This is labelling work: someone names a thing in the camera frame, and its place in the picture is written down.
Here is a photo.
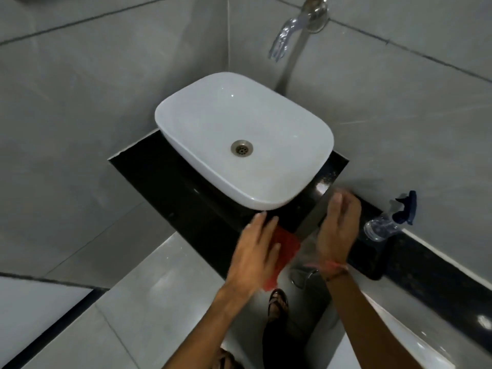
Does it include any red thread wrist bracelet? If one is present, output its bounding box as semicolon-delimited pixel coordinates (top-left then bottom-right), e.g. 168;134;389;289
307;260;351;283

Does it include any red cleaning cloth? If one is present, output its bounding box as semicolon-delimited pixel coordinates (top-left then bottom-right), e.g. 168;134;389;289
262;227;301;292

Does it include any white ceramic sink basin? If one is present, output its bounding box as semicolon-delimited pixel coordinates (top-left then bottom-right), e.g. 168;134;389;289
155;71;334;211

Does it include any person's right hand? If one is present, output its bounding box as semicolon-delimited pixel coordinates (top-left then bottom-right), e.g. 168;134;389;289
316;190;362;270

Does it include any person's left forearm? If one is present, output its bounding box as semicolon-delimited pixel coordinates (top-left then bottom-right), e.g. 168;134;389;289
162;282;259;369

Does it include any clear spray bottle blue trigger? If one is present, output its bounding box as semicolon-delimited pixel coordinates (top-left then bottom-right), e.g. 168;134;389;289
363;190;418;242

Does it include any brown strappy sandal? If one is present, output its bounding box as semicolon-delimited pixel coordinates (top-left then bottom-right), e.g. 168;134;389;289
268;289;290;323

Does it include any metal sink drain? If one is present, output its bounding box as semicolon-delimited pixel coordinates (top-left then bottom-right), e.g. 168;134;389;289
231;140;254;158

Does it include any person's left hand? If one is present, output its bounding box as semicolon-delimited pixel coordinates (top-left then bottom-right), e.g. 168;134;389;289
225;211;281;300

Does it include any black granite vanity counter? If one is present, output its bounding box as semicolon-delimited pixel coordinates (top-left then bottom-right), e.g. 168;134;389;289
108;128;393;282

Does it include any person's black trouser leg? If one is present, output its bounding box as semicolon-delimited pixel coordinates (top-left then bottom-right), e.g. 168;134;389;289
262;315;309;369

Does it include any chrome wall faucet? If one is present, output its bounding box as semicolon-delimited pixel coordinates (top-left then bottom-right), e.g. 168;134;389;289
268;0;330;63

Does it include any person's right forearm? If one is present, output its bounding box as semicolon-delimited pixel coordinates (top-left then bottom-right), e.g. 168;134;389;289
325;270;424;369

